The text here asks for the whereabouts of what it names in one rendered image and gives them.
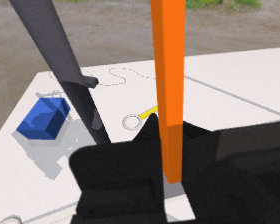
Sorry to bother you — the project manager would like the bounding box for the grey loop with yellow handle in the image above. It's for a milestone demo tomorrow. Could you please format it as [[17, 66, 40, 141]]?
[[123, 105, 158, 130]]

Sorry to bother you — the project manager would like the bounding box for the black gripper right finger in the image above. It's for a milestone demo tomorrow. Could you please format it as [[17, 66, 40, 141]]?
[[181, 120, 280, 218]]

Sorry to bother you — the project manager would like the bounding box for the blue block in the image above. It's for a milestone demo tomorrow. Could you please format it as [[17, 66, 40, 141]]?
[[16, 98, 71, 140]]

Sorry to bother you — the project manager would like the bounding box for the grey ring with orange handle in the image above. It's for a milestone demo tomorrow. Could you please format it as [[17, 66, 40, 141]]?
[[151, 0, 185, 185]]

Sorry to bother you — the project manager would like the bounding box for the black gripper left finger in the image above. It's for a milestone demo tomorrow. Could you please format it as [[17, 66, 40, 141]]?
[[69, 113, 165, 205]]

